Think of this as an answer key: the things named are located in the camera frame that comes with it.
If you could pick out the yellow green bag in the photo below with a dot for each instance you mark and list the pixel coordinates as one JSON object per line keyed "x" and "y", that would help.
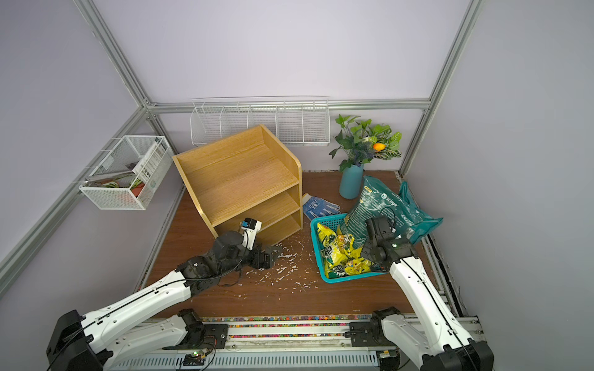
{"x": 327, "y": 236}
{"x": 341, "y": 249}

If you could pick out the large green fertilizer bag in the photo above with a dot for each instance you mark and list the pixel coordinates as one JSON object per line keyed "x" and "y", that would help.
{"x": 376, "y": 199}

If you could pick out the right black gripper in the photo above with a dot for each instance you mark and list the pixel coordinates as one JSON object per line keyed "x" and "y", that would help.
{"x": 365, "y": 250}

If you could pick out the blue dotted work gloves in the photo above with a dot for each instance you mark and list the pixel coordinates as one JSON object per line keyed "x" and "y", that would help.
{"x": 314, "y": 207}

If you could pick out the white wire side basket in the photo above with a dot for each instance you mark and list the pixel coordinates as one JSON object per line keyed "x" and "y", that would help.
{"x": 154, "y": 155}

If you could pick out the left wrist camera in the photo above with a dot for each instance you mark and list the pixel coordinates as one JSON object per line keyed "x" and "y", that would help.
{"x": 250, "y": 228}

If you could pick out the yellow bag top back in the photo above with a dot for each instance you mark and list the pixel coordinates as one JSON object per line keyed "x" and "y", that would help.
{"x": 335, "y": 266}

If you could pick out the white wire wall rack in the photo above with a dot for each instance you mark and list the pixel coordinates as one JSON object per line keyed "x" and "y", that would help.
{"x": 294, "y": 120}

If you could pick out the teal vase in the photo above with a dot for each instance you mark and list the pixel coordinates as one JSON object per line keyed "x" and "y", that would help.
{"x": 351, "y": 181}

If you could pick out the artificial green plant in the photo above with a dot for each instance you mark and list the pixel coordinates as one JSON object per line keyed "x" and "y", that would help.
{"x": 363, "y": 141}

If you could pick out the green orange fertilizer bag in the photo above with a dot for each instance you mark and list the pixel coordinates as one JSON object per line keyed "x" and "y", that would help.
{"x": 417, "y": 220}

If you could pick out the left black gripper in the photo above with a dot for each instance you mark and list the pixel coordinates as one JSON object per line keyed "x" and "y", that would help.
{"x": 267, "y": 260}

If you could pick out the items in side basket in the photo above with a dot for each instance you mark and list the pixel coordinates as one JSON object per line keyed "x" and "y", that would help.
{"x": 128, "y": 179}

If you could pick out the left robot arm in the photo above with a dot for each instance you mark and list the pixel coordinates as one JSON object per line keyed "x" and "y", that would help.
{"x": 139, "y": 306}

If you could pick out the wooden two-tier shelf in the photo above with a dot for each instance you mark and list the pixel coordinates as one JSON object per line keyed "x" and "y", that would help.
{"x": 251, "y": 174}

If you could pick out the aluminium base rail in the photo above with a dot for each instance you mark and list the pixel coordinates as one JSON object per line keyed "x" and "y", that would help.
{"x": 353, "y": 334}

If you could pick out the teal plastic basket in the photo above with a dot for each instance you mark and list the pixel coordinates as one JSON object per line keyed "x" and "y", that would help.
{"x": 332, "y": 222}

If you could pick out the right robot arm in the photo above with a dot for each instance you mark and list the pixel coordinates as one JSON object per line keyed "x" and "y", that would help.
{"x": 427, "y": 306}

